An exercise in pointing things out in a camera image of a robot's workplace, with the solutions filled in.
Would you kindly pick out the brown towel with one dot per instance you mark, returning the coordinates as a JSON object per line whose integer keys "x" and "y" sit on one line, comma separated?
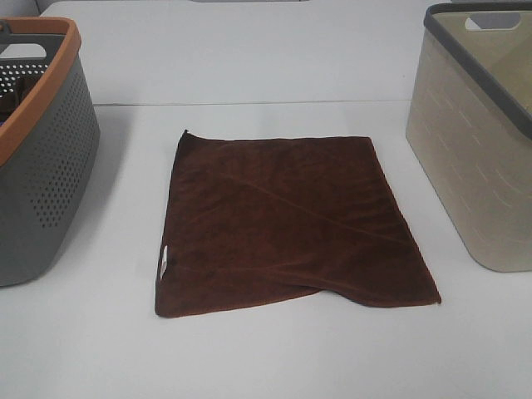
{"x": 253, "y": 222}

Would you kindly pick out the beige basket with grey rim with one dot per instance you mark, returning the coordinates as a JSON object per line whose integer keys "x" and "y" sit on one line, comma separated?
{"x": 470, "y": 125}

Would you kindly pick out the grey basket with orange rim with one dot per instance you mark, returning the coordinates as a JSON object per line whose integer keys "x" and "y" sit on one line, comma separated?
{"x": 49, "y": 139}

